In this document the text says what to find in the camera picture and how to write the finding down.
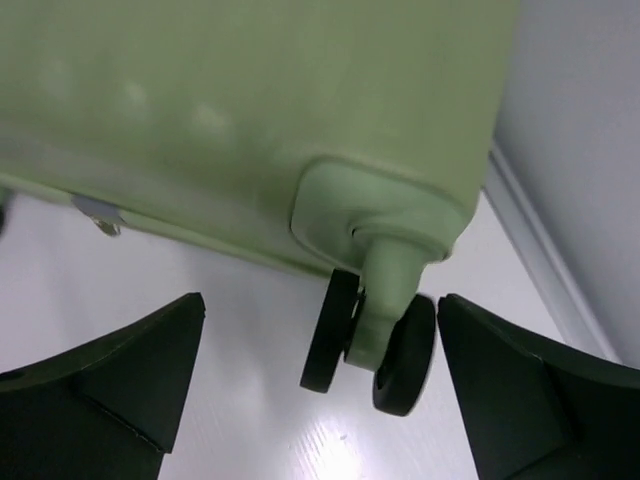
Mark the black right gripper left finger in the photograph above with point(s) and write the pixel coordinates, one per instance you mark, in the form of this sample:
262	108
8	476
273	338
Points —
107	409

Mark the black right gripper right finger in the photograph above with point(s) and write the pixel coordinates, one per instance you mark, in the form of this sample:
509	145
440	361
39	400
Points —
534	408

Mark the green hard-shell suitcase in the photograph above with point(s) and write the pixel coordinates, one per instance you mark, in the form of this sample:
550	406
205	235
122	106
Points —
345	139

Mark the aluminium table frame rail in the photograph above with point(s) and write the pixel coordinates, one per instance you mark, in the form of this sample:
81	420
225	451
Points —
554	282

